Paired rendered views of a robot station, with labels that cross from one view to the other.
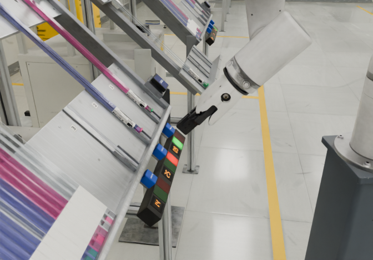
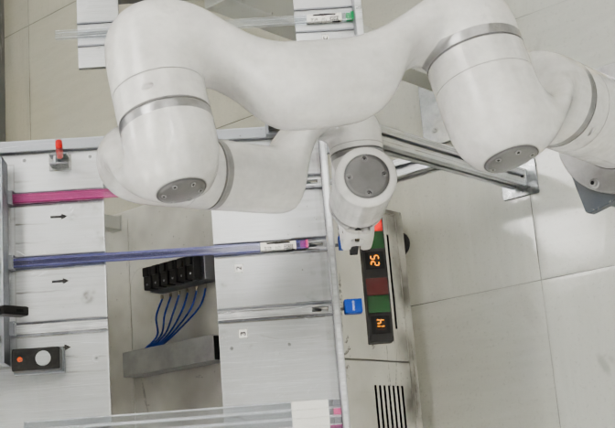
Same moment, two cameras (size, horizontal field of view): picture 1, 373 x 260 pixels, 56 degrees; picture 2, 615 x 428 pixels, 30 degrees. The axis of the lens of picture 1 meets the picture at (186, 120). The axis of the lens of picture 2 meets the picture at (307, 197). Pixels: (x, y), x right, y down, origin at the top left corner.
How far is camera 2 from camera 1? 1.48 m
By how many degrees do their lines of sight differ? 51
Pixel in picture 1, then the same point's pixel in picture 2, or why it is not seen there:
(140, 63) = (231, 13)
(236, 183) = not seen: outside the picture
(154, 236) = not seen: hidden behind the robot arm
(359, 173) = (588, 201)
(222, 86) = (344, 234)
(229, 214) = not seen: outside the picture
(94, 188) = (305, 384)
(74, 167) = (275, 380)
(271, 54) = (361, 218)
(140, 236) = not seen: hidden behind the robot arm
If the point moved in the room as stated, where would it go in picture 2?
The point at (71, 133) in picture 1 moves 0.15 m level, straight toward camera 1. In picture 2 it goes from (245, 343) to (284, 420)
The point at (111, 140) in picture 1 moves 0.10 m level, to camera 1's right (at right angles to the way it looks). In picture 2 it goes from (285, 300) to (329, 281)
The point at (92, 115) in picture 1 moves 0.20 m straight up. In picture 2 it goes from (246, 289) to (156, 279)
